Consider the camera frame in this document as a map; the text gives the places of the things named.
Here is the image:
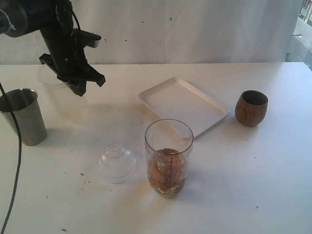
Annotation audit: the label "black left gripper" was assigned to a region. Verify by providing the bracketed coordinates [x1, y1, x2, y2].
[39, 28, 106, 97]

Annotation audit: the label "stainless steel cup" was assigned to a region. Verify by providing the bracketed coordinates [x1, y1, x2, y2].
[0, 88, 47, 146]

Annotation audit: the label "tan wooden pieces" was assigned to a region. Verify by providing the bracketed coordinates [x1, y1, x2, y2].
[147, 148, 188, 197]

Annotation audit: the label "brown wooden cup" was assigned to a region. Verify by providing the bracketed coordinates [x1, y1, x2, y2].
[235, 90, 268, 127]

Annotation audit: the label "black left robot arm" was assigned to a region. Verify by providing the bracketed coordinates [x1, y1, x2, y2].
[0, 0, 106, 97]

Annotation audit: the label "clear dome shaker lid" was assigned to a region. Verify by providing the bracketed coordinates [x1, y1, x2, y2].
[97, 142, 137, 184]

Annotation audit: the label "clear plastic shaker body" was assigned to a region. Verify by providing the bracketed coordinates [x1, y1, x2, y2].
[144, 118, 194, 198]

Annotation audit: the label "translucent plastic measuring cup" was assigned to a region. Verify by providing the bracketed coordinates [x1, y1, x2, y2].
[37, 65, 88, 112]

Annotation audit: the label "white rectangular tray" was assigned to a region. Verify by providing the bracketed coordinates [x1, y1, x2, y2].
[138, 78, 230, 138]

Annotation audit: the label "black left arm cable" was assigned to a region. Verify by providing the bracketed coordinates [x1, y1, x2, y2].
[0, 82, 22, 234]

